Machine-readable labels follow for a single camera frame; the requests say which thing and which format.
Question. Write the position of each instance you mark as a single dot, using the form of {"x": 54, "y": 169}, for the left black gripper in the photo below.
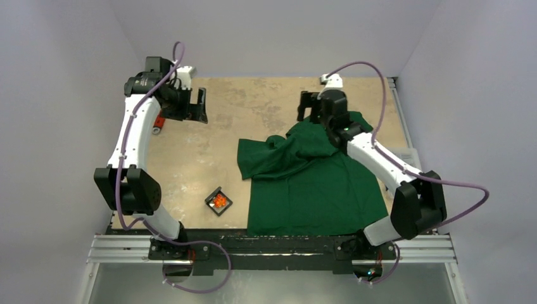
{"x": 190, "y": 111}

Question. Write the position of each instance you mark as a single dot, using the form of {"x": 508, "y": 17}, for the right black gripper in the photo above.
{"x": 312, "y": 104}

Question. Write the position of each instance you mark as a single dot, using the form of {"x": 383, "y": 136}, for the green t-shirt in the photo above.
{"x": 302, "y": 185}

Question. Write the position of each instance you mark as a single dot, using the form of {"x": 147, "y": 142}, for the black square frame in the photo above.
{"x": 217, "y": 211}

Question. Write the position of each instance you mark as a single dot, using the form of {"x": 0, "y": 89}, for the orange leaf brooch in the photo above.
{"x": 219, "y": 201}

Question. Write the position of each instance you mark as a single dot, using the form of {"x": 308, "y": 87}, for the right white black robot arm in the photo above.
{"x": 419, "y": 201}

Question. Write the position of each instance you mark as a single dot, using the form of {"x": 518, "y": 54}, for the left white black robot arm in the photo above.
{"x": 163, "y": 89}

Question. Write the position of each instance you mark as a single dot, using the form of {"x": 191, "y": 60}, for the clear plastic parts box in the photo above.
{"x": 410, "y": 157}

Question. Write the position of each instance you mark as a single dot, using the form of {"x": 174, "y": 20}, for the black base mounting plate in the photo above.
{"x": 221, "y": 249}

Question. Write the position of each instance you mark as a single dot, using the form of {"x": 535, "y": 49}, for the red handled adjustable wrench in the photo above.
{"x": 158, "y": 124}

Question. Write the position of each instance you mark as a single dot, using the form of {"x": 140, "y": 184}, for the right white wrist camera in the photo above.
{"x": 332, "y": 82}

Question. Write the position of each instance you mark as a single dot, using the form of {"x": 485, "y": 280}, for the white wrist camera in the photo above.
{"x": 332, "y": 82}
{"x": 184, "y": 77}

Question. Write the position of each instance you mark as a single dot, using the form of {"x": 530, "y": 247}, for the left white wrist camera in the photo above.
{"x": 184, "y": 77}

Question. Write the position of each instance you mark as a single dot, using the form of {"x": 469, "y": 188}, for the aluminium rail frame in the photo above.
{"x": 190, "y": 160}

